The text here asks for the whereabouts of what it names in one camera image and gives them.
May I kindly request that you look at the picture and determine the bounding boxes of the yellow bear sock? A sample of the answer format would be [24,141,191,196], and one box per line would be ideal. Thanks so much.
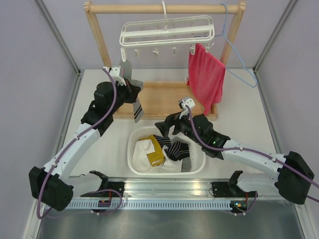
[140,135,164,167]

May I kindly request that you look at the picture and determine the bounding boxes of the pink towel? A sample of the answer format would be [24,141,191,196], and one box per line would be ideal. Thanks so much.
[188,43,226,115]

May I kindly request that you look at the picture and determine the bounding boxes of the white sock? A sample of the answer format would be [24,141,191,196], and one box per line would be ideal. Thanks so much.
[159,146,182,173]
[131,139,155,172]

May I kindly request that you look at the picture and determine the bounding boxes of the white slotted cable duct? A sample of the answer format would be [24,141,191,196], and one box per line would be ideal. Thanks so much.
[66,199,232,210]

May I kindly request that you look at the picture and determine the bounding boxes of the left aluminium frame post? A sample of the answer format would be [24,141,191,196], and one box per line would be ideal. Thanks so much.
[33,0,81,76]

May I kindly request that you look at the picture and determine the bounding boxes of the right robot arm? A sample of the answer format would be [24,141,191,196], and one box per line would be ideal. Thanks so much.
[155,113,319,205]

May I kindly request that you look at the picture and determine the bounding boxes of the white perforated plastic basket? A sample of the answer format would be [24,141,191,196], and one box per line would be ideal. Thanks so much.
[127,126,206,177]

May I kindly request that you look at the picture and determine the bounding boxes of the wooden clothes rack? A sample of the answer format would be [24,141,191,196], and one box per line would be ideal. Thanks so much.
[84,1,238,119]

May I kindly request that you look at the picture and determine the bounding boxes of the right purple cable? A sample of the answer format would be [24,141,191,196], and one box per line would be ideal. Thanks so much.
[184,106,319,202]

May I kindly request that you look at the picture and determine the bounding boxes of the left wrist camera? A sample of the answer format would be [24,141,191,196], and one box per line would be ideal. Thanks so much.
[102,66,126,86]

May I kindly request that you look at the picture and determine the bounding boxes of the purple cable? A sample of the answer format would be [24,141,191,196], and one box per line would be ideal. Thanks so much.
[36,68,123,220]
[184,106,319,202]

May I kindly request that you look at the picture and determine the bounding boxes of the blue wire hanger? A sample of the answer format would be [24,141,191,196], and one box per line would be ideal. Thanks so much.
[215,0,258,88]

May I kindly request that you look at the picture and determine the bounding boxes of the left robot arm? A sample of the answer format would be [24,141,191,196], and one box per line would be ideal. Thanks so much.
[29,80,144,211]

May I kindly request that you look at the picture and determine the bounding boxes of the aluminium mounting rail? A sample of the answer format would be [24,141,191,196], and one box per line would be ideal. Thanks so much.
[69,177,275,200]

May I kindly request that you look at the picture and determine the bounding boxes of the right aluminium frame post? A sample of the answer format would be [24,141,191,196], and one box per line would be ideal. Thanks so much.
[253,0,299,73]

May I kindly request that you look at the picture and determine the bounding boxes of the white plastic clip hanger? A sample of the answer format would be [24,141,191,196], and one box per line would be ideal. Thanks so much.
[119,1,215,61]

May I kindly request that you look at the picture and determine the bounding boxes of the aluminium frame post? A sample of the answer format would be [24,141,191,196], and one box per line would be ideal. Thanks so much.
[33,0,81,76]
[253,0,299,73]

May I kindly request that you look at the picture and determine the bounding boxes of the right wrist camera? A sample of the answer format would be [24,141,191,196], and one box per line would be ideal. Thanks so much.
[178,97,195,119]

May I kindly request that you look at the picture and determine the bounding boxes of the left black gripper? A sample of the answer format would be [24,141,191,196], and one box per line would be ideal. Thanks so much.
[109,78,141,114]

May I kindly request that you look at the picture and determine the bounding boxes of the grey striped-cuff sock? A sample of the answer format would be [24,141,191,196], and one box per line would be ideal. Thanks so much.
[171,135,192,173]
[120,60,144,123]

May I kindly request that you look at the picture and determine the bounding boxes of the black white-striped sock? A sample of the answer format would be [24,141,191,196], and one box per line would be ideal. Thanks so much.
[164,141,190,161]
[153,135,171,148]

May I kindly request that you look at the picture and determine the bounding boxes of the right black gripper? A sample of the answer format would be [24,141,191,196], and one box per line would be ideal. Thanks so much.
[155,107,203,145]

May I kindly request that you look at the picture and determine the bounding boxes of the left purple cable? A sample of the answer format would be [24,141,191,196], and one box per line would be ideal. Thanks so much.
[36,68,123,220]

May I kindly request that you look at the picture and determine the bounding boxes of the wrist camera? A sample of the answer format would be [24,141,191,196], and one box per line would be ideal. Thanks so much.
[102,66,126,86]
[178,97,195,119]

